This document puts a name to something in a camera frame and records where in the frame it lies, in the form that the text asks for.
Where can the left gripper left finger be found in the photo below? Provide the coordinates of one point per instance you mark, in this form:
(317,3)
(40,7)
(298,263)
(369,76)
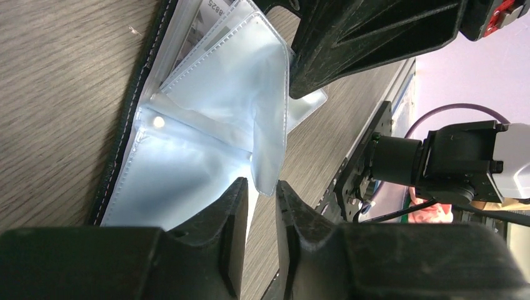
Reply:
(204,255)

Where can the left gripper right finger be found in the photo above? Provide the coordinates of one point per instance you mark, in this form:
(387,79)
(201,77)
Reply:
(310,255)

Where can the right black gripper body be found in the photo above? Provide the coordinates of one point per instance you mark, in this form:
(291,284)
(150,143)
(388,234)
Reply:
(497,16)

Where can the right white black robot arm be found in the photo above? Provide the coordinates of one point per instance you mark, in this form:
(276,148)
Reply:
(456,164)

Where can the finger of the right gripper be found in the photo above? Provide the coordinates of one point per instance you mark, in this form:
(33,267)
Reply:
(337,38)

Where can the black card holder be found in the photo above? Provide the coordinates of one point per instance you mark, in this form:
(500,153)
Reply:
(208,103)

